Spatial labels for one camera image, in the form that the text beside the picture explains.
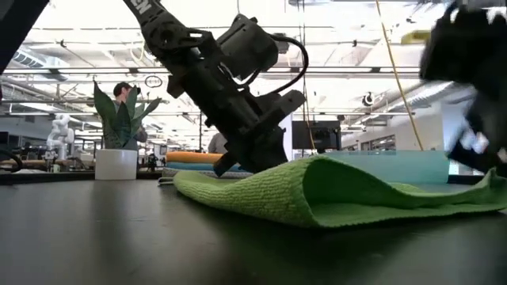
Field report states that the teal plastic bin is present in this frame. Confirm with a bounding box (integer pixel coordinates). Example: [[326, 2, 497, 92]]
[[323, 149, 452, 186]]

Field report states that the bright blue microfiber towel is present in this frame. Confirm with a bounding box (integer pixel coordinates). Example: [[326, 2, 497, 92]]
[[166, 161, 247, 173]]

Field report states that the black table frame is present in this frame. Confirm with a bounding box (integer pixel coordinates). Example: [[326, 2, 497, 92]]
[[0, 169, 507, 187]]

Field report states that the black monitor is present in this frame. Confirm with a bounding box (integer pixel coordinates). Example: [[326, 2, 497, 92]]
[[292, 120, 342, 154]]

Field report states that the white plant pot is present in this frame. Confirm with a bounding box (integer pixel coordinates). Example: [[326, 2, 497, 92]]
[[94, 148, 139, 181]]

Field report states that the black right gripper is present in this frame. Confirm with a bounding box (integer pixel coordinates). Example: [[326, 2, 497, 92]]
[[418, 2, 507, 178]]

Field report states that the orange microfiber towel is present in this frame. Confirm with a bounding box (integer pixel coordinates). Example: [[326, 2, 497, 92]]
[[166, 150, 226, 165]]

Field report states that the white waffle microfiber towel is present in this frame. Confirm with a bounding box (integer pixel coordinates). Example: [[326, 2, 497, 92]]
[[162, 167, 254, 180]]

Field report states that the person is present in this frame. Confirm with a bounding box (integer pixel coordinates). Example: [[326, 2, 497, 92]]
[[207, 131, 230, 155], [102, 81, 149, 152]]

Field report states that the green artificial plant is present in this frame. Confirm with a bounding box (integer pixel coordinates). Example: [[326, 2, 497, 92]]
[[92, 81, 163, 150]]

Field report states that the green microfiber towel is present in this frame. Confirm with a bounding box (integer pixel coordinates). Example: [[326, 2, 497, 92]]
[[173, 154, 507, 230]]

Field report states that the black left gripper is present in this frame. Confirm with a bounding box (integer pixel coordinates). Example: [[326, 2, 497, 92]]
[[167, 50, 307, 178]]

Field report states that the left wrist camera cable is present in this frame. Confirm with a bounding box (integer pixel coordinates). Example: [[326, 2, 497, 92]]
[[232, 33, 311, 96]]

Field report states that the black cable loop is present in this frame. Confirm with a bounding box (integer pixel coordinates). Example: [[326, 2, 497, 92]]
[[0, 147, 25, 174]]

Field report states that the hanging black ring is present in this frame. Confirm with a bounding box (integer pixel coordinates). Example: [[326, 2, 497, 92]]
[[143, 74, 164, 89]]

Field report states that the ceiling air duct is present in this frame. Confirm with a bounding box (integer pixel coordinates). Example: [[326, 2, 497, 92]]
[[10, 47, 71, 71]]

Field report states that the black ceiling cable reel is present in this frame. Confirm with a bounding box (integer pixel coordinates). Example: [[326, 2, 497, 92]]
[[276, 32, 291, 55]]

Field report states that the yellow hanging cord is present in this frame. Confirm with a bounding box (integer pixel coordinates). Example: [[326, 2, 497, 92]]
[[374, 0, 425, 152]]

